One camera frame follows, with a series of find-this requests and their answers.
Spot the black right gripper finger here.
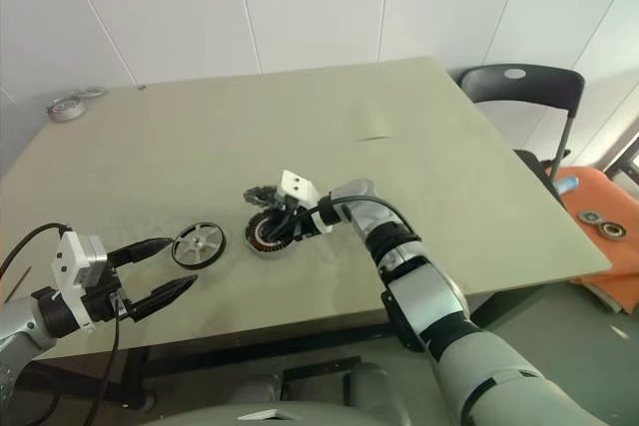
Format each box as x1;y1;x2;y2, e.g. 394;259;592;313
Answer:
259;224;297;249
261;208;290;236

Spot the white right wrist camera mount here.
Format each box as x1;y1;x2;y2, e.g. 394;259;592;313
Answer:
278;170;335;236

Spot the thin brown stick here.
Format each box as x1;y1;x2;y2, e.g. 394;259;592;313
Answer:
3;268;32;303

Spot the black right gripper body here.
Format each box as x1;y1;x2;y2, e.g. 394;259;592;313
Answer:
272;202;321;243

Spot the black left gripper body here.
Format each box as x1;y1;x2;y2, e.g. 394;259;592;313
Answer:
82;265;140;326

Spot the white toothed motor stator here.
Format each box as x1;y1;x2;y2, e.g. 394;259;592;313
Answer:
243;185;281;208

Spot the black flat bar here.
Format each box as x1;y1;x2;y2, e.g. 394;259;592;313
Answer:
282;355;361;382

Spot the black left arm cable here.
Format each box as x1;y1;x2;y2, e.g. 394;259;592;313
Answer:
0;222;124;415

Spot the white flat panel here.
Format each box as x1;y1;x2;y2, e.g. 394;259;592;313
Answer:
578;278;625;315

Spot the grey rounded shape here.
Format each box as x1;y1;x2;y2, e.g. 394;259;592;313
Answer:
219;374;284;405
343;364;415;410

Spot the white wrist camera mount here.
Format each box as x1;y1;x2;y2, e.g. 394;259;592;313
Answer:
278;170;335;236
49;229;109;335

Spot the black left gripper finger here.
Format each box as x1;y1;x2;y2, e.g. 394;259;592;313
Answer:
124;274;200;320
106;237;173;268

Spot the dark window frame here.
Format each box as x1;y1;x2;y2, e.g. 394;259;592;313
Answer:
601;136;639;183

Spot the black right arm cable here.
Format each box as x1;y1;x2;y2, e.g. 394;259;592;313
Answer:
287;196;420;242

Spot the beige table cover sheet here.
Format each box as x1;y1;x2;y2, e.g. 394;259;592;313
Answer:
0;55;613;360

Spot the black folding chair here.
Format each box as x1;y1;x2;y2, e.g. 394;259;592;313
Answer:
458;63;586;208

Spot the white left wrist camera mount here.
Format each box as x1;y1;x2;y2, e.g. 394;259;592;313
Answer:
49;229;109;335

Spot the black table frame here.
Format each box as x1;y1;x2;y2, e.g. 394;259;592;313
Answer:
24;290;500;415

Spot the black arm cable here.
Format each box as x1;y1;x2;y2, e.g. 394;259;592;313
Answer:
287;196;420;242
0;222;124;415

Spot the dark round bearing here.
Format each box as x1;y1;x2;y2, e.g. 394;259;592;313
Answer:
600;219;630;242

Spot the orange cloth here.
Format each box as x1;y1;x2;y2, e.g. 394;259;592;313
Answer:
553;165;639;315

